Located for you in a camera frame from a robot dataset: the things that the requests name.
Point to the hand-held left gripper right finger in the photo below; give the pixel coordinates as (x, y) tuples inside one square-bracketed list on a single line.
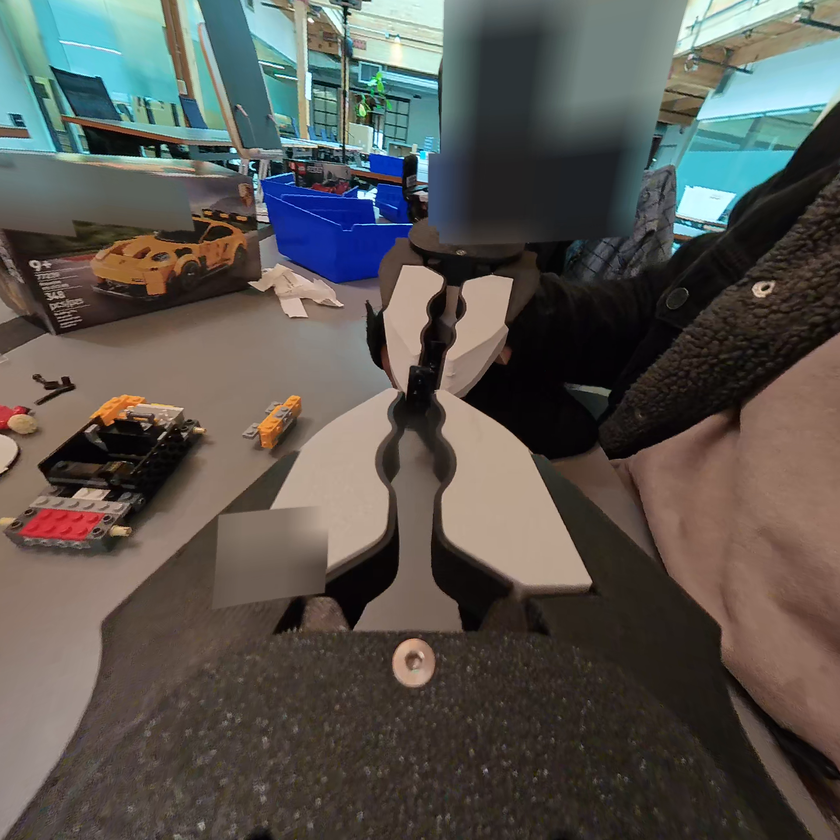
[(505, 505)]

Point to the black tripod stand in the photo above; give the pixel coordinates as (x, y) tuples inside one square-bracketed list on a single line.
[(346, 79)]

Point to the long background table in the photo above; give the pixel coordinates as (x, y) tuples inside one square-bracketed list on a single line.
[(151, 131)]

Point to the pink sweatshirt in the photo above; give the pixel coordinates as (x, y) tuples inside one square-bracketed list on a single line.
[(741, 525)]

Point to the grey divider panel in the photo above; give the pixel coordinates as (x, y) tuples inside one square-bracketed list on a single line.
[(243, 72)]

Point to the dark toy box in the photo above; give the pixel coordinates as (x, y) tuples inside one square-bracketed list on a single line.
[(315, 174)]

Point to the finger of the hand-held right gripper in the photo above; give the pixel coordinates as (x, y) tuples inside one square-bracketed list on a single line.
[(407, 315), (485, 321)]

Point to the plaid shirt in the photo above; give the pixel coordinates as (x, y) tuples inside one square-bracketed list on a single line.
[(630, 229)]

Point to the long black orange brick strip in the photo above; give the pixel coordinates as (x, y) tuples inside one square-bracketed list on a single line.
[(420, 387)]

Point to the blue plastic bin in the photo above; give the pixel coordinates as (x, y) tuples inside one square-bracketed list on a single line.
[(341, 249), (384, 167), (275, 190), (394, 207)]

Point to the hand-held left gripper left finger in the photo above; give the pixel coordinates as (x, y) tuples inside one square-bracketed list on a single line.
[(341, 472)]

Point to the red toy minifigure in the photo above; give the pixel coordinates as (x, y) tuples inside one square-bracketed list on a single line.
[(16, 420)]

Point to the crumpled white paper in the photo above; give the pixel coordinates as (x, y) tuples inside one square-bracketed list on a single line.
[(295, 289)]

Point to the yellow car toy box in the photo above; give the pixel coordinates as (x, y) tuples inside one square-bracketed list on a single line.
[(131, 282)]

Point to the orange grey brick assembly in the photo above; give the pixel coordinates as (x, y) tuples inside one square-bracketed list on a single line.
[(275, 423)]

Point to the black brick car chassis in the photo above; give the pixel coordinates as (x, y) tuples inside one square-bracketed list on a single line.
[(105, 472)]

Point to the black office chair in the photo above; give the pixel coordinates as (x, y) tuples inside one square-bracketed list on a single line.
[(92, 105)]

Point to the black hinge brick piece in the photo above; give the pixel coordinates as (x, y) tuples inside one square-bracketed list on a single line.
[(56, 387)]

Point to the grey desk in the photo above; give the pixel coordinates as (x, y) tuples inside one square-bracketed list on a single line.
[(197, 367)]

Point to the potted plant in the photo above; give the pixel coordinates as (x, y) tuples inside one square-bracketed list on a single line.
[(377, 92)]

